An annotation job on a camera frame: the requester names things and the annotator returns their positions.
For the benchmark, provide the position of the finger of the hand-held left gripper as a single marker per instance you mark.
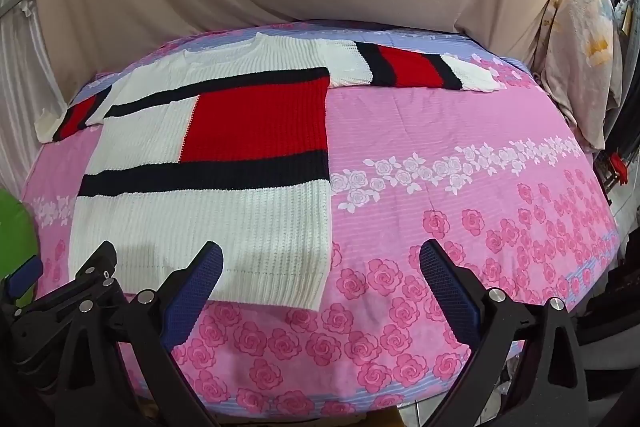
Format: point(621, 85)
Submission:
point(25, 276)
point(75, 289)

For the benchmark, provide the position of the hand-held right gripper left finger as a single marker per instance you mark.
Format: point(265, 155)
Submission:
point(195, 297)

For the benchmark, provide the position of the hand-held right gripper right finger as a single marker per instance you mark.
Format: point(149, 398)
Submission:
point(450, 297)

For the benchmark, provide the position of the white red black knit sweater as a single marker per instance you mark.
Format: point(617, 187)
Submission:
point(240, 217)

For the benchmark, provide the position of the green plastic object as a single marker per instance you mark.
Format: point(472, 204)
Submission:
point(12, 222)

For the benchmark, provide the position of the pink floral bedsheet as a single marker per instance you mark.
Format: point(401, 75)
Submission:
point(450, 157)

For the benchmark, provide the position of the white sheer curtain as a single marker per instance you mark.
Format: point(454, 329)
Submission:
point(20, 82)

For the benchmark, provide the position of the red object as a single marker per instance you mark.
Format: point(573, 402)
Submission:
point(620, 167)

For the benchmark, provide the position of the beige pillow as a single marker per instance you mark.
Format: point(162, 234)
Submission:
point(580, 32)

